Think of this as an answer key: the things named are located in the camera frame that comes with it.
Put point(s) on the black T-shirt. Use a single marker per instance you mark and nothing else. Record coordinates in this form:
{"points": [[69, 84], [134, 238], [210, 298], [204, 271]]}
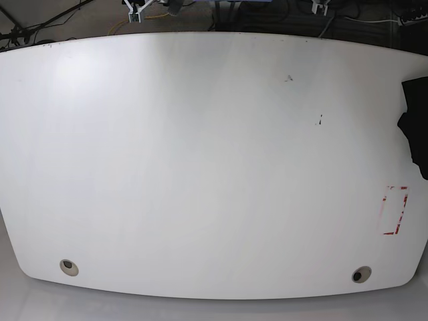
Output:
{"points": [[413, 122]]}

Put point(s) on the left table grommet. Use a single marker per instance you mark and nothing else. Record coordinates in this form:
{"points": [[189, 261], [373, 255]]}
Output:
{"points": [[69, 268]]}

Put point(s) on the table grommet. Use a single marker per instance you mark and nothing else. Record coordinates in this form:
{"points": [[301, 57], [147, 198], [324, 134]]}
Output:
{"points": [[361, 275], [69, 268]]}

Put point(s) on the right table grommet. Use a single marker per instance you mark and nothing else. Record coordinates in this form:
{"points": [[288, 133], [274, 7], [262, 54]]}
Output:
{"points": [[361, 275]]}

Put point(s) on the red tape marking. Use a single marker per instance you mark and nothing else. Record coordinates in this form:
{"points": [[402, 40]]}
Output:
{"points": [[392, 209]]}

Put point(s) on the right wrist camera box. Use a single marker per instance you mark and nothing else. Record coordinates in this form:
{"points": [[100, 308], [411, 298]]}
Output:
{"points": [[134, 17]]}

